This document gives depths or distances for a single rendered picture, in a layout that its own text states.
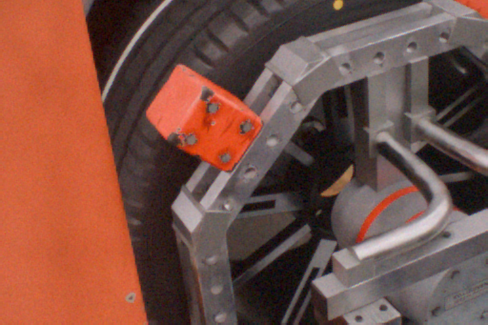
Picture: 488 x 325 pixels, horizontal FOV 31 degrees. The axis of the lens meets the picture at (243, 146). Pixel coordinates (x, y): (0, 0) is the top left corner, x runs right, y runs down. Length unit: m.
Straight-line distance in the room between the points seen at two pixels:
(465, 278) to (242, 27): 0.38
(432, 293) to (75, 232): 0.55
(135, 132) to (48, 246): 0.51
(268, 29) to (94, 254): 0.51
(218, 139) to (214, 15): 0.18
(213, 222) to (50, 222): 0.46
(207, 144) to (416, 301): 0.30
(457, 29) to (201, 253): 0.39
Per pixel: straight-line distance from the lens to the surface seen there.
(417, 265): 0.89
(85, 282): 0.57
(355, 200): 1.10
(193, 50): 1.02
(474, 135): 1.06
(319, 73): 0.95
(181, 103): 0.92
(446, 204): 0.91
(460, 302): 1.04
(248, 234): 2.56
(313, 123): 1.32
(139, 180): 1.03
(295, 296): 1.26
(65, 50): 0.49
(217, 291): 1.04
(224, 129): 0.93
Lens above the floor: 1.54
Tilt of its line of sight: 31 degrees down
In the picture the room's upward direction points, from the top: 7 degrees counter-clockwise
